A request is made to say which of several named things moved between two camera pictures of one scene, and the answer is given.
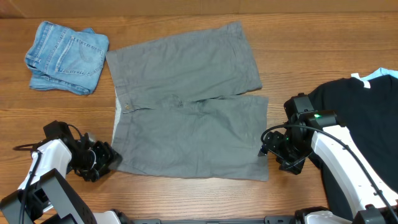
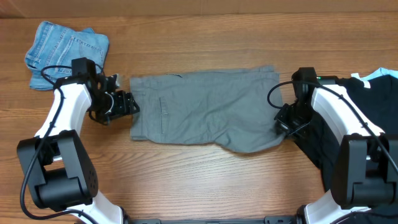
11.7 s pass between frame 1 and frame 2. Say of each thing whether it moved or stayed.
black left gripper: moved
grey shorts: moved
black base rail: stayed
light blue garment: stayed
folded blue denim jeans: stayed
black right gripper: moved
